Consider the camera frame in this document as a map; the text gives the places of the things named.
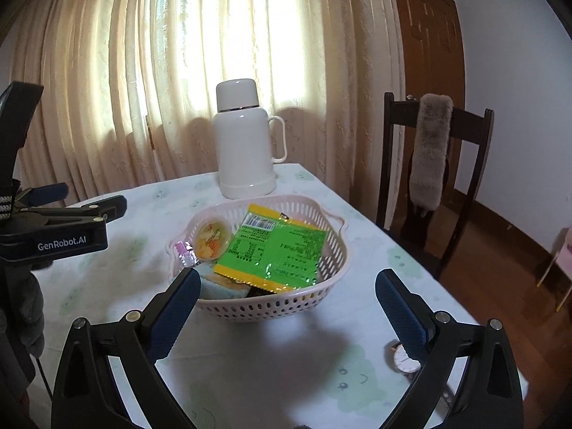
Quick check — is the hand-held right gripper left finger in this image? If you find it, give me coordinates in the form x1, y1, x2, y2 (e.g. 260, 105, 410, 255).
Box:
51, 267, 203, 429

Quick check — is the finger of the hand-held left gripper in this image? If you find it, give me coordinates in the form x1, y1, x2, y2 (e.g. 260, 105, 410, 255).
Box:
18, 195, 128, 228
20, 183, 69, 208

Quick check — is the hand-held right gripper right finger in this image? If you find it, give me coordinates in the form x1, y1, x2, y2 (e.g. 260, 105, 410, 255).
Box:
375, 269, 524, 429

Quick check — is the dark blue cracker packet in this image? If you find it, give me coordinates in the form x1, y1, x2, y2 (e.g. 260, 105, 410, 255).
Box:
197, 263, 269, 300

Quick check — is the pink candy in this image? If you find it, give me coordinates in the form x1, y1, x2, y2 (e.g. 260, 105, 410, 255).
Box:
176, 240, 197, 269

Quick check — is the yellow jelly cup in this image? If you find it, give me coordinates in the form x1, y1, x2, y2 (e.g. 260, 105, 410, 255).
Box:
193, 220, 233, 261

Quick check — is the white plastic basket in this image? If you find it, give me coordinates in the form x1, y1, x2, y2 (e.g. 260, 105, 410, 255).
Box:
166, 194, 350, 325

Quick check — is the green snack packet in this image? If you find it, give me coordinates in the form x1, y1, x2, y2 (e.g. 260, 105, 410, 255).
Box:
213, 203, 329, 294

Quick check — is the person's left forearm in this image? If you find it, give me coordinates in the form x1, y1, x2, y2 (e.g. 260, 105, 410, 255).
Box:
0, 310, 50, 429

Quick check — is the person's left hand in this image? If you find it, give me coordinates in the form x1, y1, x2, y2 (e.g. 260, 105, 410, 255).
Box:
0, 263, 45, 360

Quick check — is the wristwatch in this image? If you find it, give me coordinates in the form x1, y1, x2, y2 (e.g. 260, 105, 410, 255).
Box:
385, 341, 454, 412

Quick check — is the white green-print tablecloth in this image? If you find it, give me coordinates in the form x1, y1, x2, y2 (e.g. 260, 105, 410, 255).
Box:
27, 163, 528, 429

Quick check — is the beige lace curtain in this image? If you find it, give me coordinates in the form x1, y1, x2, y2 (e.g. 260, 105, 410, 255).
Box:
9, 0, 407, 202

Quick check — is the dark wooden chair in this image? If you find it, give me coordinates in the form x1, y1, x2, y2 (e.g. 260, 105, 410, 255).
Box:
376, 92, 494, 280

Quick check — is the grey fuzzy chair cover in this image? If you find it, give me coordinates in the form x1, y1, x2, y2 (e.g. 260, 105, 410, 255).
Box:
410, 94, 454, 213

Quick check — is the white thermos jug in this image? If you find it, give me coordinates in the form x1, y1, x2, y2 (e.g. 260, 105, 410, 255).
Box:
211, 79, 287, 200

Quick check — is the brown wooden door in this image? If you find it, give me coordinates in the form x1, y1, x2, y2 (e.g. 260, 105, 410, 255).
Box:
386, 0, 466, 197

